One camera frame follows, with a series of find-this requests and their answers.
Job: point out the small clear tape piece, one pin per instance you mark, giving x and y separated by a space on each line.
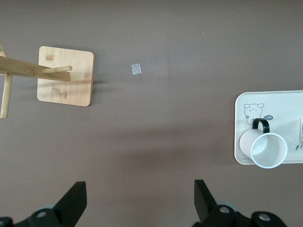
136 69

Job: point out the blue milk carton green cap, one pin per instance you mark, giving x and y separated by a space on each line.
301 132

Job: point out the beige rabbit print tray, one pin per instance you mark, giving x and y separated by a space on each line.
284 106

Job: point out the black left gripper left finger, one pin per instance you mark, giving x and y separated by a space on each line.
68 208

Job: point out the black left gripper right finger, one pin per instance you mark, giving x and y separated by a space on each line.
206 208

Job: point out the wooden cup rack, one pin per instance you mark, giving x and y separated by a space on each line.
66 94

